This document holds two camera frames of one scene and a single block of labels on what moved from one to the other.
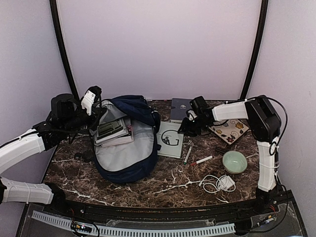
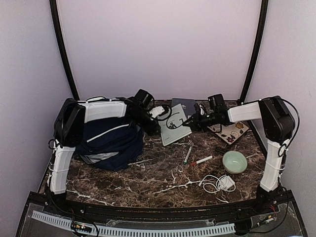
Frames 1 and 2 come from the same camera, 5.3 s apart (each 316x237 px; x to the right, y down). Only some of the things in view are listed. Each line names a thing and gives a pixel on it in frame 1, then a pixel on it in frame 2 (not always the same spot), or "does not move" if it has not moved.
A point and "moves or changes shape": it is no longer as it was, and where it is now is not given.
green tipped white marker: x=184 y=162 does not move
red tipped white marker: x=201 y=160 does not move
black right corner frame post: x=260 y=42 does not move
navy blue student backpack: x=125 y=138 moves or changes shape
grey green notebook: x=170 y=139 moves or changes shape
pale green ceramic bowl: x=234 y=162 does not move
